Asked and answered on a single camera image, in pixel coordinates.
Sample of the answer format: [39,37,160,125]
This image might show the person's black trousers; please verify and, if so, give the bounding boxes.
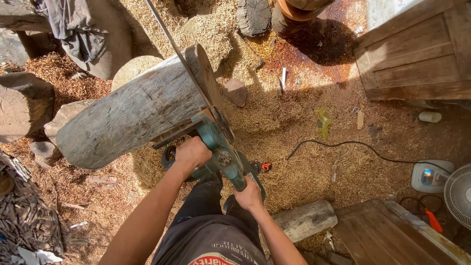
[168,173,263,243]

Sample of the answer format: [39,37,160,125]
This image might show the large grey wood block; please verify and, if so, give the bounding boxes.
[0,71,56,144]

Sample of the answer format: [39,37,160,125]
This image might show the person's left hand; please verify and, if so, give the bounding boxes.
[174,136,213,173]

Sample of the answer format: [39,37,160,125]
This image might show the large grey wooden log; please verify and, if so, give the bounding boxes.
[56,43,224,170]

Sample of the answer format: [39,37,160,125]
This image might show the brown carved wooden stump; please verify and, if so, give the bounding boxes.
[271,0,335,40]

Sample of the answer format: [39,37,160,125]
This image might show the orange black tape measure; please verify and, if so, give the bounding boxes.
[251,161,272,173]

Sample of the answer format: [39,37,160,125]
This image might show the orange handled tool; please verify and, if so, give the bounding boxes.
[424,208,444,234]

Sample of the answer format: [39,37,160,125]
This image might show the small pale log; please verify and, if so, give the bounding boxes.
[272,199,338,243]

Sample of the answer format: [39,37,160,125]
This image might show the flat reddish stone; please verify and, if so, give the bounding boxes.
[222,79,248,108]

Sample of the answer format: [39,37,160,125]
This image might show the person's dark printed shirt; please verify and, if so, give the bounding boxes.
[151,214,269,265]

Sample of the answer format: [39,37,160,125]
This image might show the black power cable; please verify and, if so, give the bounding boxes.
[286,139,452,174]

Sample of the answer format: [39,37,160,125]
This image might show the person's right hand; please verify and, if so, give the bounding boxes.
[232,176,264,213]

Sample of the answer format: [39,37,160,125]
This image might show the dark round log slice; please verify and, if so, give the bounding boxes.
[236,0,272,38]

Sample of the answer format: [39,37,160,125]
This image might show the brown wooden cabinet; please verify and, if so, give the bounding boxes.
[353,0,471,102]

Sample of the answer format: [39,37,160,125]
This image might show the pile of wood chips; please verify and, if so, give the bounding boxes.
[0,151,70,265]

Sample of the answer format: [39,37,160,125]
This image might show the teal electric chainsaw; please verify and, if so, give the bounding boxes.
[144,0,266,203]

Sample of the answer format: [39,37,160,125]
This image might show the white electric fan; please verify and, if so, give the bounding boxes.
[411,159,471,230]

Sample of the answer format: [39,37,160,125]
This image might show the round pale log slice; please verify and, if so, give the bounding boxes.
[111,55,163,93]

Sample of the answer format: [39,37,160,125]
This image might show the white plastic cylinder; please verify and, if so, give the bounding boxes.
[418,111,442,123]

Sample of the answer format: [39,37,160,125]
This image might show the grey cloth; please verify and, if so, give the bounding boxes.
[35,0,109,64]

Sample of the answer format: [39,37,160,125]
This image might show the brown wooden board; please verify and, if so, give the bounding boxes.
[334,199,471,265]

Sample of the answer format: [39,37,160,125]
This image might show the green plastic scrap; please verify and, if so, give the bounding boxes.
[316,107,332,140]

